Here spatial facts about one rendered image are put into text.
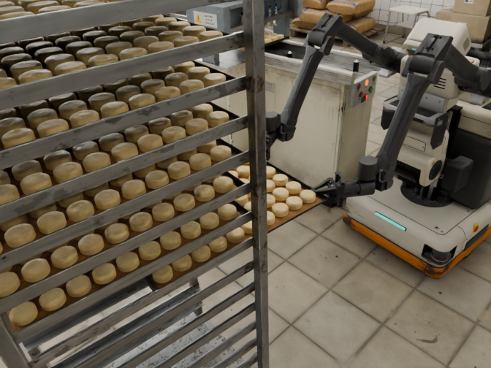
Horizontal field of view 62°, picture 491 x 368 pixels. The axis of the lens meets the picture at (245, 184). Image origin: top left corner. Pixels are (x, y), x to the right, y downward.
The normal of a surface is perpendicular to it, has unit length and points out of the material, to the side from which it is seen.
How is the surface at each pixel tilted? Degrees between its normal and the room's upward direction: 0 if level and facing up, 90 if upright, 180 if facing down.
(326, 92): 90
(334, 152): 90
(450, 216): 0
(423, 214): 0
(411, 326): 0
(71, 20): 90
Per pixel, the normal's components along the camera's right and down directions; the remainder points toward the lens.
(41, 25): 0.61, 0.42
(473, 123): -0.79, 0.37
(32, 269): -0.04, -0.83
